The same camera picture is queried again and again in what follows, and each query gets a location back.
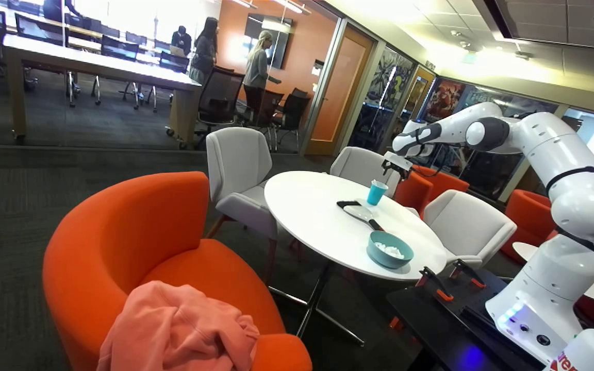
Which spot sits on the person in dark jacket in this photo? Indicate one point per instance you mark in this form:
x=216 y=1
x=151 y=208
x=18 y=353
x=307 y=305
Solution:
x=205 y=53

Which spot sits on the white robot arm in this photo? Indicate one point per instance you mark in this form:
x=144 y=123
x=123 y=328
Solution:
x=537 y=308

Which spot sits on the person in grey top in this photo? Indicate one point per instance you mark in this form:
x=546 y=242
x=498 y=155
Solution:
x=256 y=73

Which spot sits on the wooden glass door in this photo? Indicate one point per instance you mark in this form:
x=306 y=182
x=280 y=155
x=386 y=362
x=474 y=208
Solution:
x=336 y=91

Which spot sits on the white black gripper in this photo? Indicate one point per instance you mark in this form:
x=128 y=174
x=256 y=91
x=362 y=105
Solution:
x=397 y=164

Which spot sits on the person in black far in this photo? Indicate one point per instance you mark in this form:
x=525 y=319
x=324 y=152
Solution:
x=182 y=41

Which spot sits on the orange armchair far side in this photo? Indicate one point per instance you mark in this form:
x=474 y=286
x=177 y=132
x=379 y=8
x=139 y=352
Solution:
x=426 y=185

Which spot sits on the black office chair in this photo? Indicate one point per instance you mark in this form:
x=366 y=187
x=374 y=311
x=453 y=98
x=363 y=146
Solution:
x=218 y=100

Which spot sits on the orange armchair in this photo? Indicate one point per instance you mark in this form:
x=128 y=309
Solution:
x=143 y=229
x=426 y=185

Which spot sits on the teal bowl with white pieces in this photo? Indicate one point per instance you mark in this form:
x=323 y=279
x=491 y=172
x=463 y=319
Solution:
x=389 y=251

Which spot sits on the black orange clamp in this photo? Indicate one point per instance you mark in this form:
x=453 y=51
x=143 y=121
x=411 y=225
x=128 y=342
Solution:
x=428 y=276

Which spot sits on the grey chair at right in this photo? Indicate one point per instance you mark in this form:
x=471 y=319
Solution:
x=363 y=165

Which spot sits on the pink cloth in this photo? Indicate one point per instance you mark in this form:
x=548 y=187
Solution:
x=177 y=328

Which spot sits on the round white table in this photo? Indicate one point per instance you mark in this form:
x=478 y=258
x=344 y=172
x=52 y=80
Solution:
x=307 y=206

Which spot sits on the grey chair behind table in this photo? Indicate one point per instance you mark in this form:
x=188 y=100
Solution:
x=238 y=165

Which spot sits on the long wooden table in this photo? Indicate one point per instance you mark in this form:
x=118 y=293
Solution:
x=22 y=51

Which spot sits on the blue plastic cup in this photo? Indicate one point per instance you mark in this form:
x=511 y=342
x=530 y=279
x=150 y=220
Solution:
x=377 y=192

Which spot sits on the white scraper with black handle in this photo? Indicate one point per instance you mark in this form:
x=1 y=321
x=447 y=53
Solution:
x=357 y=210

